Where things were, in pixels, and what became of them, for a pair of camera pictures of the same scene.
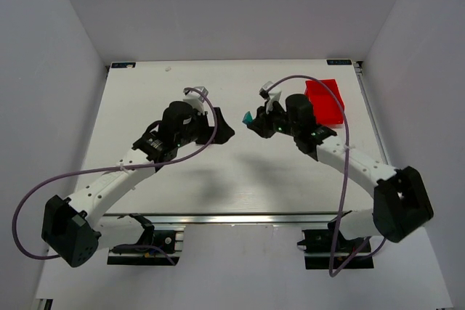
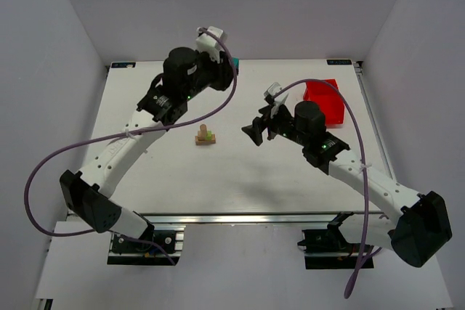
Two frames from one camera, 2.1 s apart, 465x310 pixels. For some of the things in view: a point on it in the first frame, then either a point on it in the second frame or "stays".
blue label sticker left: x=122 y=64 stays
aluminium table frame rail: x=331 y=218 stays
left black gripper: x=209 y=127 to x=223 y=75
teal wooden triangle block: x=248 y=117 to x=235 y=62
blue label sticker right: x=339 y=62 stays
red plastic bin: x=327 y=109 stays
